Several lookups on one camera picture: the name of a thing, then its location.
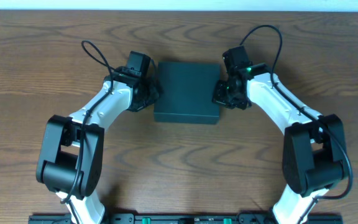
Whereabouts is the dark green box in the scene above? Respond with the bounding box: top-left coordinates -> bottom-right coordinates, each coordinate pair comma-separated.
154,62 -> 220,124

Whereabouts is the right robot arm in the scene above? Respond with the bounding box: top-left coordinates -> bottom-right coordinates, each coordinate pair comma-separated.
213,46 -> 352,223

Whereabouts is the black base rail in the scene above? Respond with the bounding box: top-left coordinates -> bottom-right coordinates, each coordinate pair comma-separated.
28,213 -> 344,224

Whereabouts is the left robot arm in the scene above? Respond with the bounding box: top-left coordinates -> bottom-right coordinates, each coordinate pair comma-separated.
29,51 -> 159,223

